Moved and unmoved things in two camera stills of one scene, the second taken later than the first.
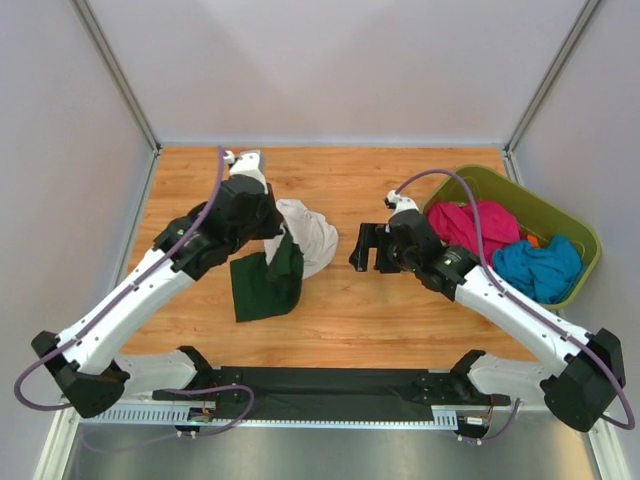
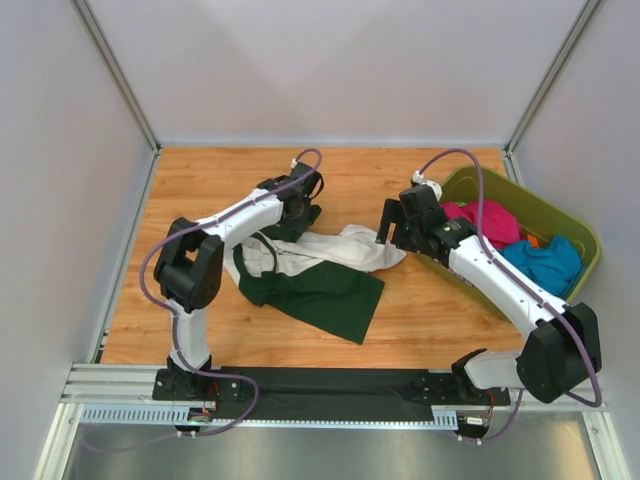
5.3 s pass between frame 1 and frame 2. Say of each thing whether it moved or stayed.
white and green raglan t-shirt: moved
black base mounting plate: stayed
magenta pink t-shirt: stayed
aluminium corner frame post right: stayed
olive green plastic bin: stayed
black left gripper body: moved
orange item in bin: stayed
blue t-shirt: stayed
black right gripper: moved
